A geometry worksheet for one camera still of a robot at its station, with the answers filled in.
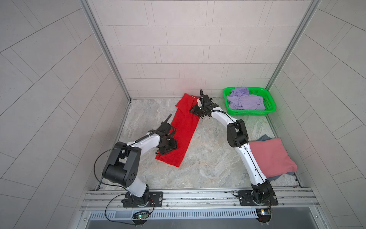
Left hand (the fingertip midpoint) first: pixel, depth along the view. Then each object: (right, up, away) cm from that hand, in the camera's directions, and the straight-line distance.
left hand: (178, 147), depth 90 cm
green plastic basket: (+67, +27, +15) cm, 74 cm away
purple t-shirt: (+46, +32, +19) cm, 59 cm away
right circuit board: (+43, -27, -22) cm, 55 cm away
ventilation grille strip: (-37, -26, -23) cm, 51 cm away
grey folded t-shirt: (+58, +6, +4) cm, 59 cm away
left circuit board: (-15, -24, -25) cm, 38 cm away
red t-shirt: (+4, +15, +13) cm, 20 cm away
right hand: (+8, +23, +19) cm, 31 cm away
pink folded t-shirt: (+56, -4, -7) cm, 56 cm away
